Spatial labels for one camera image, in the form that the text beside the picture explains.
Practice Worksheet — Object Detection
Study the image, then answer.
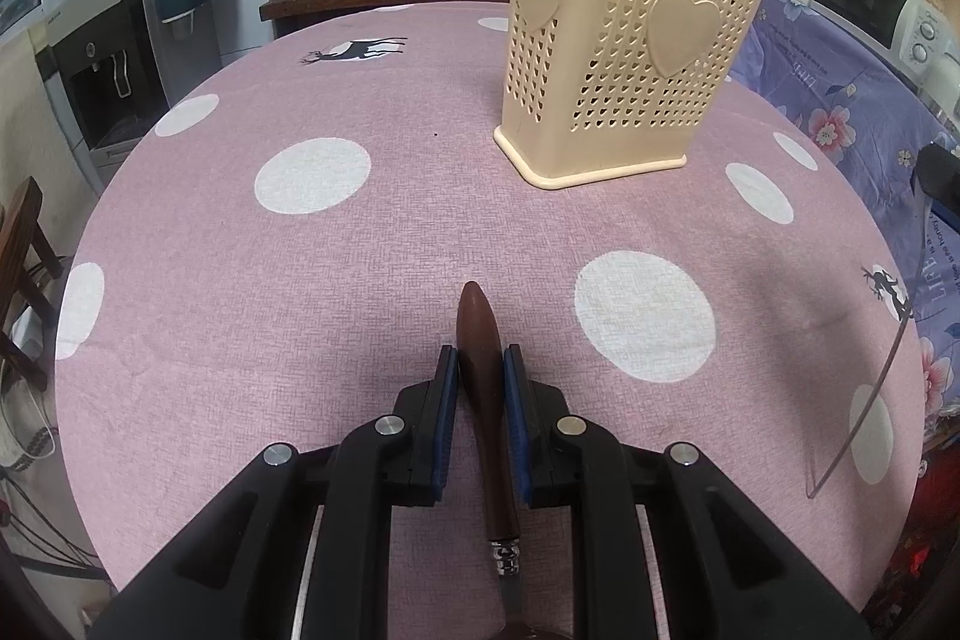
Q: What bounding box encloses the dark blue holder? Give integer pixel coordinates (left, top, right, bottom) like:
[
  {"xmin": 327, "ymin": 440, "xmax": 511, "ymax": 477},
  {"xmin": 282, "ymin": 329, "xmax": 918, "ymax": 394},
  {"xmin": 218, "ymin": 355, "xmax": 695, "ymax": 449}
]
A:
[{"xmin": 153, "ymin": 0, "xmax": 233, "ymax": 42}]

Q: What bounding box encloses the purple floral cloth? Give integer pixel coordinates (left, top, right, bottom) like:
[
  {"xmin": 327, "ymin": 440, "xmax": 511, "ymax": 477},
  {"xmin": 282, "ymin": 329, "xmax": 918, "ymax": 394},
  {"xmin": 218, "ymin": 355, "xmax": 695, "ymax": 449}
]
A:
[{"xmin": 730, "ymin": 0, "xmax": 960, "ymax": 402}]

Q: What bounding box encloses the dark wooden chair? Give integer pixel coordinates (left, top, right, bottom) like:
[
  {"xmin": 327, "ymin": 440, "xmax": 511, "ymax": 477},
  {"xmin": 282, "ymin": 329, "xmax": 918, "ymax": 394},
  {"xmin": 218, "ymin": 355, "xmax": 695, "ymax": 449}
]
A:
[{"xmin": 0, "ymin": 175, "xmax": 65, "ymax": 387}]

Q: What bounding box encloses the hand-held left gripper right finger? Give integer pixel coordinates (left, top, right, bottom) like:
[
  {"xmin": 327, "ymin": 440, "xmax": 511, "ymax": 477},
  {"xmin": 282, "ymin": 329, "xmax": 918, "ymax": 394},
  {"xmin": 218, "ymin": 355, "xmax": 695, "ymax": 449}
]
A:
[{"xmin": 502, "ymin": 344, "xmax": 875, "ymax": 640}]

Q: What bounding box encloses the wooden-handled metal utensil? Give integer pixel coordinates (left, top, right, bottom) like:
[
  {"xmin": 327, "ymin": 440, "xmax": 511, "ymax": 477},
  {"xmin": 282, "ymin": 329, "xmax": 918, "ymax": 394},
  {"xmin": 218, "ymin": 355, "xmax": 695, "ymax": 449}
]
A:
[{"xmin": 455, "ymin": 280, "xmax": 527, "ymax": 640}]

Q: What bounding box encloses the water dispenser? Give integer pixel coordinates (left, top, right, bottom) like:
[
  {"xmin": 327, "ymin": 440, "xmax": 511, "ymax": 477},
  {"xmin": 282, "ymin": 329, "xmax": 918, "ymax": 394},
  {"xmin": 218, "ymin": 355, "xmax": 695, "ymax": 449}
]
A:
[{"xmin": 33, "ymin": 0, "xmax": 227, "ymax": 163}]

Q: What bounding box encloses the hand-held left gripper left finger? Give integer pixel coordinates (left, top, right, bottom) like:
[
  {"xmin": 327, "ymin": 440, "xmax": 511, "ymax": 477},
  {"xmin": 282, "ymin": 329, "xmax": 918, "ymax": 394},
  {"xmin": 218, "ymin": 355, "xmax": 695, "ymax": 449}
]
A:
[{"xmin": 90, "ymin": 344, "xmax": 460, "ymax": 640}]

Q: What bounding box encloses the pink polka-dot tablecloth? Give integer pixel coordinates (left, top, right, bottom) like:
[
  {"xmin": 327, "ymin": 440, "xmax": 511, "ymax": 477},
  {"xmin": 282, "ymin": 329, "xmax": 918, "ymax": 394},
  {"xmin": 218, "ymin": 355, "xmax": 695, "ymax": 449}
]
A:
[{"xmin": 54, "ymin": 0, "xmax": 932, "ymax": 640}]

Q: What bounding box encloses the beige perforated utensil basket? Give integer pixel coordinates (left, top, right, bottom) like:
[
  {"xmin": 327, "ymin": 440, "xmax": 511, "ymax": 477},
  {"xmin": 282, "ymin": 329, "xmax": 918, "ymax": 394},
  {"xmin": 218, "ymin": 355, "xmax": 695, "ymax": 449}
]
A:
[{"xmin": 492, "ymin": 0, "xmax": 774, "ymax": 190}]

